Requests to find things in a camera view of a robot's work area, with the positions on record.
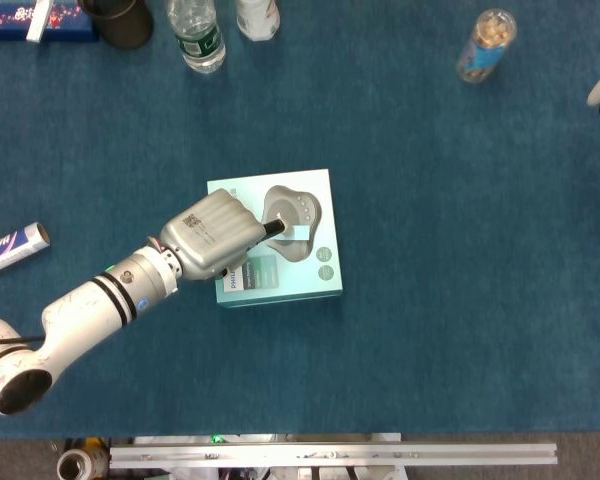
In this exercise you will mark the brown tape roll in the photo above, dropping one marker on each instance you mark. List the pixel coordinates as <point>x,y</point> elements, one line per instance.
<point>91,460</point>

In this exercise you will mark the clear green-label water bottle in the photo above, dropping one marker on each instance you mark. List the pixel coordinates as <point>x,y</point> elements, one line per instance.
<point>200,45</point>

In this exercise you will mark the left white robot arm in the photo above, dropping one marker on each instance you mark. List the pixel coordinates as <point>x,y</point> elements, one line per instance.
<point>80,310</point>

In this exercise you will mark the white printed plastic bottle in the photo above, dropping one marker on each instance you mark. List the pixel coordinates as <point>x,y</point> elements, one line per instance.
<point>257,20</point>

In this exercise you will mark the teal Philips product box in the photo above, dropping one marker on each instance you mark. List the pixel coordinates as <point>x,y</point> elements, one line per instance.
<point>305,280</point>

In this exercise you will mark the dark blue floral box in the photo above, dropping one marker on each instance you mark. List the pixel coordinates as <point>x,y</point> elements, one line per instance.
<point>70,27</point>

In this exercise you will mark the aluminium profile rail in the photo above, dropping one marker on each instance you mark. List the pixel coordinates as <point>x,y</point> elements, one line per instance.
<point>330,455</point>

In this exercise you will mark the silver blue-print foil roll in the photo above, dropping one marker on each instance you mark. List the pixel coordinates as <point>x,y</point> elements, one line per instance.
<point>10,247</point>

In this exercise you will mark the clear snack jar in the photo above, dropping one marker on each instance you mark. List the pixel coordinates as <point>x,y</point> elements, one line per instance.
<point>482,50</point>

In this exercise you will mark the small teal paper scrap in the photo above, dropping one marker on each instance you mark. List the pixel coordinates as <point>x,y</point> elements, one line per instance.
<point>297,233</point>

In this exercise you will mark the white rectangular stick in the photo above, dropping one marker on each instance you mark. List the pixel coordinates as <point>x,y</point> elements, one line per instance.
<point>36,25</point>

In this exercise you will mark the blue felt table cloth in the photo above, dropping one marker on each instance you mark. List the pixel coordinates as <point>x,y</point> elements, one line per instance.
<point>430,325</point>

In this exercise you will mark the black mesh pen holder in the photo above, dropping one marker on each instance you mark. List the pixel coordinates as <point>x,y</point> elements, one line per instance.
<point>125,25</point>

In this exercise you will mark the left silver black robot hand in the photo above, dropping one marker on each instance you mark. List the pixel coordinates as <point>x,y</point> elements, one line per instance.
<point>210,235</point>

